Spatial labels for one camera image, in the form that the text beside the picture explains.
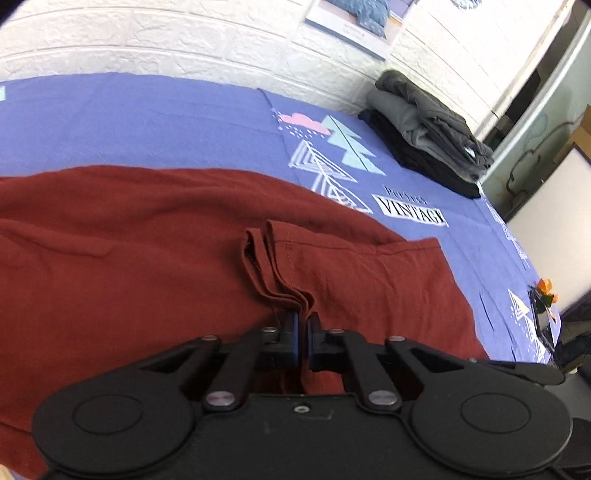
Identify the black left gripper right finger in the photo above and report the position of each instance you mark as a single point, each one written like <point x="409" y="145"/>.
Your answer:
<point x="326" y="349"/>

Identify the dark red pants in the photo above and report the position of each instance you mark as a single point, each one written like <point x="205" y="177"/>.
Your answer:
<point x="102" y="266"/>

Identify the dark grey folded clothes stack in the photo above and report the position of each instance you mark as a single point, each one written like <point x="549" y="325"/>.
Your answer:
<point x="426" y="136"/>

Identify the orange flower object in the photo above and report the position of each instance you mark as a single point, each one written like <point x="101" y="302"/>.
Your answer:
<point x="542" y="300"/>

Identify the purple patterned bed sheet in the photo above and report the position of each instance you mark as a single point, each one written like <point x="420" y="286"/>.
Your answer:
<point x="55" y="123"/>

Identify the white cabinet door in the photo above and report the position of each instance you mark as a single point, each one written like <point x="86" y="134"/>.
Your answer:
<point x="553" y="228"/>

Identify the blue picture wall poster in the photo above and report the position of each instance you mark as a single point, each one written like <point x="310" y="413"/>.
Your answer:
<point x="368" y="25"/>

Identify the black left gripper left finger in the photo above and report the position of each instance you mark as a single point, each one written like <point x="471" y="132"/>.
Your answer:
<point x="280" y="357"/>

